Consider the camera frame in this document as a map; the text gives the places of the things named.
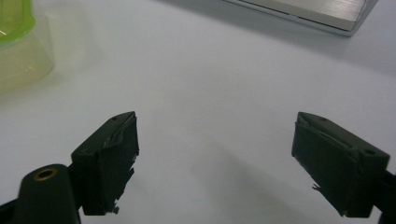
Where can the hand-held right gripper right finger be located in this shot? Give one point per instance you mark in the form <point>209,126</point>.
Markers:
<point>336,168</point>

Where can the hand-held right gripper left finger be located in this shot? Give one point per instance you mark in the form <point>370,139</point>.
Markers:
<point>107,168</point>

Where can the clear container with green lid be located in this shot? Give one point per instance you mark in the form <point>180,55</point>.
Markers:
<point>18,46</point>

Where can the silver metal box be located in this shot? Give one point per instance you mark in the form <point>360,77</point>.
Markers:
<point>311,12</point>

